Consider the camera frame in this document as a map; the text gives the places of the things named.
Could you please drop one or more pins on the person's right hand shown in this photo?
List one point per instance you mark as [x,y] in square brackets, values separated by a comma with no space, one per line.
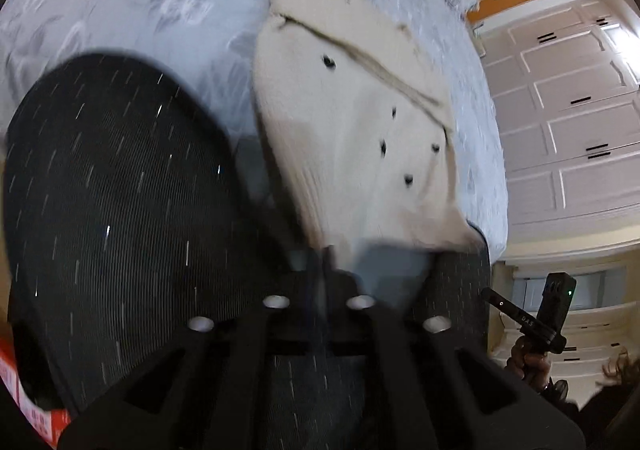
[530,367]

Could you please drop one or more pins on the white panelled wardrobe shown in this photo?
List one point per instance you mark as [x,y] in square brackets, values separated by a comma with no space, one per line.
[565,130]

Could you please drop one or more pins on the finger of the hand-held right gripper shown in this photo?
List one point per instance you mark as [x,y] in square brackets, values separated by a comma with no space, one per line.
[497,301]

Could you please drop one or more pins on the red and white box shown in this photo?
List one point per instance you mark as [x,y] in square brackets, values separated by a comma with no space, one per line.
[30,400]

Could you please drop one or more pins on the cream coat with black buttons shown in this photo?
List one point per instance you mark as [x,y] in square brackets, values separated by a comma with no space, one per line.
[360,140]

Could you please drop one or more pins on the black sparkly knit garment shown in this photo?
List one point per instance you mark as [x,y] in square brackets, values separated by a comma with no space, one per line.
[120,210]

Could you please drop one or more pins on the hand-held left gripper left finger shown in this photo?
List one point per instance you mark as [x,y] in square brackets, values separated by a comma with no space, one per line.
[306,275]

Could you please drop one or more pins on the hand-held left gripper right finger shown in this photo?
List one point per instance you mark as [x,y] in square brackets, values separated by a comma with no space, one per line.
[339,275]

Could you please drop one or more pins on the light blue patterned bedspread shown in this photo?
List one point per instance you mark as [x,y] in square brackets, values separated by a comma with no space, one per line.
[140,0]

